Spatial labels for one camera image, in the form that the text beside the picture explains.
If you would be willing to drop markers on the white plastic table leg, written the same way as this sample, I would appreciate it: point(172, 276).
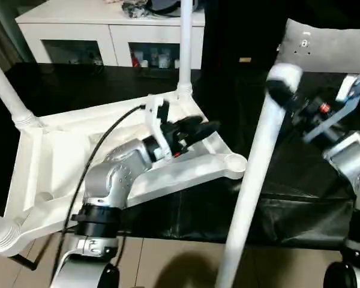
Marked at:
point(9, 93)
point(185, 45)
point(258, 165)
point(3, 237)

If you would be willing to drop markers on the white plastic table top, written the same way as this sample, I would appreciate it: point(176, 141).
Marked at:
point(63, 156)

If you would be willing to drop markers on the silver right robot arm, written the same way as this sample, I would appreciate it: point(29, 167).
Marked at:
point(354, 162)

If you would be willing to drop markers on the grey pillow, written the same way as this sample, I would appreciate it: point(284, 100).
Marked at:
point(327, 48)

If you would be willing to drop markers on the black cabinet with gold label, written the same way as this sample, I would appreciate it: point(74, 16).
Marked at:
point(243, 30)

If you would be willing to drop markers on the grey round pot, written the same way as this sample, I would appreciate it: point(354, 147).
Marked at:
point(168, 7)

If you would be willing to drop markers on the white sideboard cabinet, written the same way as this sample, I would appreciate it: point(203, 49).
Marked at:
point(108, 33)

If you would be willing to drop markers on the black clutter on sideboard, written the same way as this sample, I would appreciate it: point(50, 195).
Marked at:
point(135, 7)

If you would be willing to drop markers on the grey curtain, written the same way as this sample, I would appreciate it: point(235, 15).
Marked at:
point(1, 36)

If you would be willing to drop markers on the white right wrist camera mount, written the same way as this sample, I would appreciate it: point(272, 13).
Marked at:
point(339, 114)

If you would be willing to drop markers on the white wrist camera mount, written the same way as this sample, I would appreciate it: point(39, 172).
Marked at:
point(156, 120)
point(339, 114)

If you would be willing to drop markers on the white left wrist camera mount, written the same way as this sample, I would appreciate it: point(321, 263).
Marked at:
point(156, 120)

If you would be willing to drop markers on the black metal frame leg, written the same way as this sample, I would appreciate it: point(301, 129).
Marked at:
point(27, 262)

